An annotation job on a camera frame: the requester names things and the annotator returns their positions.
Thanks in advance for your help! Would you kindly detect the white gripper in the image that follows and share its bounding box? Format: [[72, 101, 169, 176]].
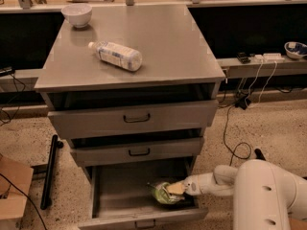
[[166, 172, 214, 196]]

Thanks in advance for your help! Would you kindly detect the green jalapeno chip bag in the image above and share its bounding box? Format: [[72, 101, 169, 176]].
[[147, 182, 185, 205]]

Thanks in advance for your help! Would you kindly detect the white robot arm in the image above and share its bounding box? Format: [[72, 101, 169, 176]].
[[166, 159, 307, 230]]

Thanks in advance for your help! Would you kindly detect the grey open bottom drawer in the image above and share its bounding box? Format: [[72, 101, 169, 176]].
[[79, 158, 207, 230]]

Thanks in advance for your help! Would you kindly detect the grey top drawer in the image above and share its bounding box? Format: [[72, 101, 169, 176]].
[[48, 100, 218, 139]]

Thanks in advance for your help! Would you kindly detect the grey middle drawer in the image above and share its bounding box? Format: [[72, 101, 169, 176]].
[[70, 138, 204, 167]]

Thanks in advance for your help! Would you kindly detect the grey metal drawer cabinet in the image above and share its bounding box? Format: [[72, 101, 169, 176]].
[[34, 4, 226, 230]]

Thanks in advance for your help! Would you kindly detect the black bar right floor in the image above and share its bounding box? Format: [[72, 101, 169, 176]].
[[254, 149, 266, 161]]

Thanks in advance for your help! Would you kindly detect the black bar floor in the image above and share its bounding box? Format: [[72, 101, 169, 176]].
[[40, 135, 63, 210], [254, 149, 266, 161]]

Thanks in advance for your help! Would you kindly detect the black power adapter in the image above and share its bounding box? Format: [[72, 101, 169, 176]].
[[235, 97, 251, 110]]

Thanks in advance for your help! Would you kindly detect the cardboard box right corner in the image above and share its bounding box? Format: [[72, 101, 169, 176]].
[[289, 218, 307, 230]]

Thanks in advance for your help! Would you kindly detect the black bar left floor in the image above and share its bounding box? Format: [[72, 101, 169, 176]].
[[40, 135, 63, 210]]

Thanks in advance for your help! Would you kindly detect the clear plastic water bottle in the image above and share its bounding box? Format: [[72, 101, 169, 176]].
[[88, 41, 142, 72]]

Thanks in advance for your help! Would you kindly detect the black small device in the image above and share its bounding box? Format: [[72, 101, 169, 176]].
[[237, 52, 250, 64]]

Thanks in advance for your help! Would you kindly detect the white power strip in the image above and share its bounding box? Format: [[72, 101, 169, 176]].
[[254, 53, 285, 62]]

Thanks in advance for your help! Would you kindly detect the cardboard box left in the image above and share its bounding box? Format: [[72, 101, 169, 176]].
[[0, 155, 34, 230]]

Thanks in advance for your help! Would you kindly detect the blue patterned bowl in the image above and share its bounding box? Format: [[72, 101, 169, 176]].
[[284, 41, 307, 59]]

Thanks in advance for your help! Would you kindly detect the white ceramic bowl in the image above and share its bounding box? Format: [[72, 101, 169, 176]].
[[61, 3, 92, 28]]

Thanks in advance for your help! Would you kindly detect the black floor cable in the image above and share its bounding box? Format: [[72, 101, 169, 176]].
[[222, 103, 253, 167]]

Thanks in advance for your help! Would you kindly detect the black cable left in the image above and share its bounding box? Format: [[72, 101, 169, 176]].
[[0, 172, 49, 230]]

